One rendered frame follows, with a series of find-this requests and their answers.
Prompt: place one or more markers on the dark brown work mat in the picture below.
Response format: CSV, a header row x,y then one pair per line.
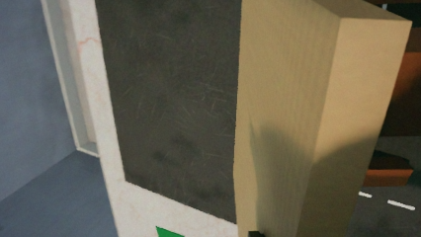
x,y
172,68

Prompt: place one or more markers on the green flat block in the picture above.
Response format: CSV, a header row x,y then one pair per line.
x,y
164,232

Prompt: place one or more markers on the tan wooden stool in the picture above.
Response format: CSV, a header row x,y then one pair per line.
x,y
315,91

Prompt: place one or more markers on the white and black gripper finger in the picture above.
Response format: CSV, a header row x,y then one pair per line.
x,y
255,234

